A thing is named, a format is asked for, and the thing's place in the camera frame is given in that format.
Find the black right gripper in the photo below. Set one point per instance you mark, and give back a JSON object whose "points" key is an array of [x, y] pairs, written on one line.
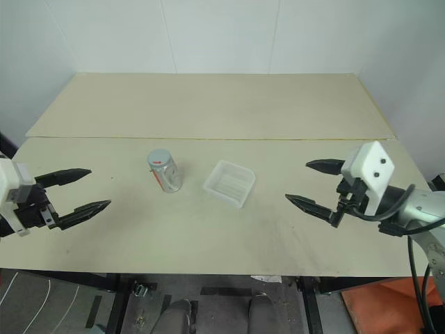
{"points": [[353, 196]]}

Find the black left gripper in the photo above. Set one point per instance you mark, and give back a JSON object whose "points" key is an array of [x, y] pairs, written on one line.
{"points": [[33, 210]]}

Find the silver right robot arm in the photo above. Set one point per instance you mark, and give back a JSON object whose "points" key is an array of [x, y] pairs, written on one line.
{"points": [[422, 207]]}

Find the white translucent plastic container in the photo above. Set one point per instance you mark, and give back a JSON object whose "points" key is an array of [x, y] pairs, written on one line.
{"points": [[230, 184]]}

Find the grey-blue jar lid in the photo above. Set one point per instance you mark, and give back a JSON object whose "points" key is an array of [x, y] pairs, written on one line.
{"points": [[159, 157]]}

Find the white paper scrap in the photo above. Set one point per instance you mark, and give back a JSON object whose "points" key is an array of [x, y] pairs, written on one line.
{"points": [[266, 278]]}

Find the black floor tape strip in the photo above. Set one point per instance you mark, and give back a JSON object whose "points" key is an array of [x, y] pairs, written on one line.
{"points": [[94, 311]]}

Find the dark device at table side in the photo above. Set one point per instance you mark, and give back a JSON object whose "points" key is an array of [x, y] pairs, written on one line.
{"points": [[438, 181]]}

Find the orange floor mat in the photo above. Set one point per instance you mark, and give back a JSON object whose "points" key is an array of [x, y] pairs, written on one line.
{"points": [[382, 302]]}

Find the dark rounded shape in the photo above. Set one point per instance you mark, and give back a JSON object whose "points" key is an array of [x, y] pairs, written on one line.
{"points": [[178, 316]]}

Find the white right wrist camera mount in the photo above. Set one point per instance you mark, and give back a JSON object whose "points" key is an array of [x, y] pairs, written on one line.
{"points": [[370, 170]]}

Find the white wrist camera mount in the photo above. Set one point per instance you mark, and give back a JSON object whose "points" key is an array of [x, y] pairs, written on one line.
{"points": [[370, 170], [7, 181]]}

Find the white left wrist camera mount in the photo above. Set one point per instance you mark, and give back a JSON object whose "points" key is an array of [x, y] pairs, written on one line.
{"points": [[7, 181]]}

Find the small metal bracket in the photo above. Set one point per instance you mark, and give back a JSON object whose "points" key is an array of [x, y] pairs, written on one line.
{"points": [[139, 289]]}

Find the black table frame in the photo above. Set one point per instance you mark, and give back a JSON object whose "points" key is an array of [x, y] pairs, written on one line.
{"points": [[116, 302]]}

